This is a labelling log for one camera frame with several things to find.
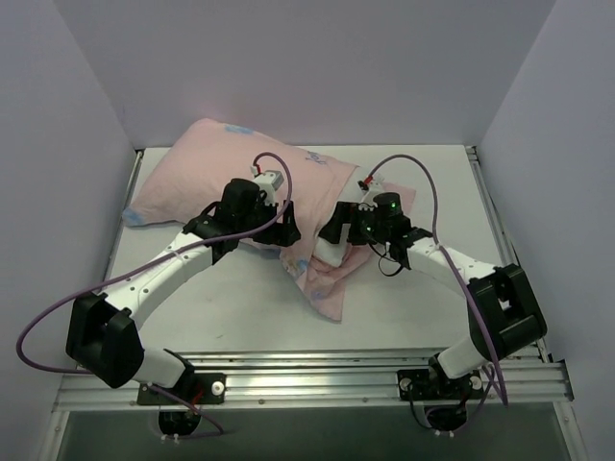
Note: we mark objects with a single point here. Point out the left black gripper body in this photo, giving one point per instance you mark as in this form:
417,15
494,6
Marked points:
277,221

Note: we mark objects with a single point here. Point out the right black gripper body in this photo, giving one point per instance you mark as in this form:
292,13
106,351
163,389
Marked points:
346,223

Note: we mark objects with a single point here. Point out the white pillow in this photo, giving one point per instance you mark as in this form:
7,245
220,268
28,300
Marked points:
333,254

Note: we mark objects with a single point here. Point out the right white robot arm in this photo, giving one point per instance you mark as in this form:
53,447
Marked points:
503,313

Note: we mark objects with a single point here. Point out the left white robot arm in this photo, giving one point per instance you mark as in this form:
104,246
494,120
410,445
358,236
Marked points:
103,335

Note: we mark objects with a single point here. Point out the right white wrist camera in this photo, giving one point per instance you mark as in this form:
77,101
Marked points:
370,188

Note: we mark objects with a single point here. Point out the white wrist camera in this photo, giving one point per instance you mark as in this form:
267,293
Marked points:
370,188
268,180

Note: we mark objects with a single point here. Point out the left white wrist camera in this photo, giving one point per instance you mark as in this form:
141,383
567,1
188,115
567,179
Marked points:
268,180

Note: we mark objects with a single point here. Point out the aluminium front rail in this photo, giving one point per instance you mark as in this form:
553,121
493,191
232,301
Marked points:
359,378

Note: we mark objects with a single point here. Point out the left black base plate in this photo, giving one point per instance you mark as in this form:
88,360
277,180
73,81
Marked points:
197,389

